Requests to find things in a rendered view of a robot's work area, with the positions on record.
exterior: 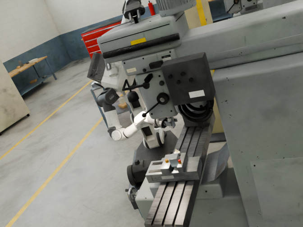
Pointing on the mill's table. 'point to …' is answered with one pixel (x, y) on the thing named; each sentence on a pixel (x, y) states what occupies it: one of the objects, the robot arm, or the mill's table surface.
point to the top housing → (143, 35)
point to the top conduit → (141, 45)
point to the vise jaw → (165, 168)
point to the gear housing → (144, 61)
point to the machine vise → (153, 174)
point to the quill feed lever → (162, 97)
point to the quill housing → (151, 100)
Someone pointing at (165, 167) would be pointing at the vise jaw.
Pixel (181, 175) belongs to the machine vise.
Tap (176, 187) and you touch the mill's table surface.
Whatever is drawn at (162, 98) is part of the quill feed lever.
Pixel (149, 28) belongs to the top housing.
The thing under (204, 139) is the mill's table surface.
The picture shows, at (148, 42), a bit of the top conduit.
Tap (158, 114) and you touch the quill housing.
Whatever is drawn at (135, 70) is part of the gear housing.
